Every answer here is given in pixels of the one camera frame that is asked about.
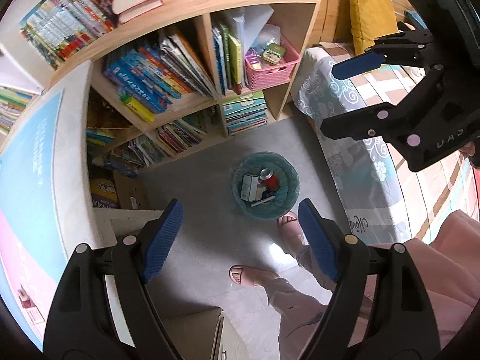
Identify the red drink can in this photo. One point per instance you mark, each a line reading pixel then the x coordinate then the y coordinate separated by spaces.
pixel 269 179

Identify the yellow pillow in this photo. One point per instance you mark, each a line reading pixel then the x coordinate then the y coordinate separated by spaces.
pixel 371 19

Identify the tall white gold-edged box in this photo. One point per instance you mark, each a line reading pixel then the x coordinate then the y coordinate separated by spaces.
pixel 252 188

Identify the wooden bookshelf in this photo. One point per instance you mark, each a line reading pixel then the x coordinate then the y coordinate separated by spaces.
pixel 175 73

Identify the pink plastic basket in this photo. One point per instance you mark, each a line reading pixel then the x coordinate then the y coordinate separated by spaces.
pixel 261 75

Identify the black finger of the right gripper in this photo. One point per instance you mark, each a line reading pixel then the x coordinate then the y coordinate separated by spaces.
pixel 360 125

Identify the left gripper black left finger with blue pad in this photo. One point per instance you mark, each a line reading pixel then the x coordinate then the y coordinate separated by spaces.
pixel 102 308

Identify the pink blue marathon towel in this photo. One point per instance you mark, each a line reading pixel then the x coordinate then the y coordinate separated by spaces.
pixel 32 252

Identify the cardboard box under desk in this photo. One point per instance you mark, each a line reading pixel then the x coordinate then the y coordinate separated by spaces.
pixel 116 191

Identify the person right foot sandal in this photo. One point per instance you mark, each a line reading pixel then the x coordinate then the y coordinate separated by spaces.
pixel 291 233

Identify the person left foot sandal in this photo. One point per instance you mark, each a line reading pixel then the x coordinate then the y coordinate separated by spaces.
pixel 250 276

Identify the teal trash basket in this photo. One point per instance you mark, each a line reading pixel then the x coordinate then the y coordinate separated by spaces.
pixel 285 197

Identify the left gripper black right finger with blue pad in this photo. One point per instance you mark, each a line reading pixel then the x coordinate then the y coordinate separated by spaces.
pixel 380 308

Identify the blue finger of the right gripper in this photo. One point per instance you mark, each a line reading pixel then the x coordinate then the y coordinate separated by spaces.
pixel 358 65

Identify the person foot sandal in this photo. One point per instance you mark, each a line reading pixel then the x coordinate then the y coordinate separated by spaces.
pixel 291 233
pixel 250 276

